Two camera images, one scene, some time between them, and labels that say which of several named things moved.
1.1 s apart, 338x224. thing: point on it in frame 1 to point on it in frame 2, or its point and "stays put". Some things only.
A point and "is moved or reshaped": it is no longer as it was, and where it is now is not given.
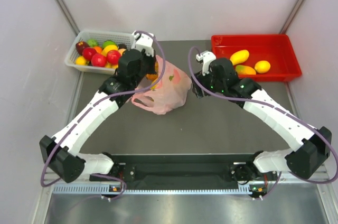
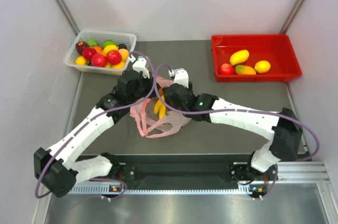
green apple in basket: (108, 43) stays put
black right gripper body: (209, 82) to (168, 102)
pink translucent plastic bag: (170, 95) is moved or reshaped
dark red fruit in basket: (80, 46) stays put
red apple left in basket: (87, 53) stays put
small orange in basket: (98, 49) stays put
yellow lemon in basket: (81, 61) stays put
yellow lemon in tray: (262, 66) stays put
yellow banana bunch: (153, 77) is moved or reshaped
